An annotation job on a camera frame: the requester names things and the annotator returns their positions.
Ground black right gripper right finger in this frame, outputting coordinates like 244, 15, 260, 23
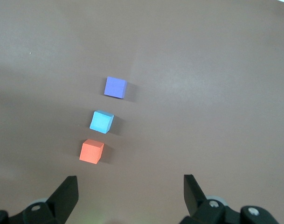
180, 174, 279, 224

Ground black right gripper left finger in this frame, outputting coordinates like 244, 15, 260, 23
0, 175, 80, 224

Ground light blue foam block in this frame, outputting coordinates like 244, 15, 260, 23
89, 110, 115, 135

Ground orange foam block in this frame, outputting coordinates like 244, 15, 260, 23
79, 139, 105, 165

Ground purple foam block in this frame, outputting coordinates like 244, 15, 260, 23
104, 76, 128, 100

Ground brown table mat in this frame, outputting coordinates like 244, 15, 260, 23
0, 0, 284, 224

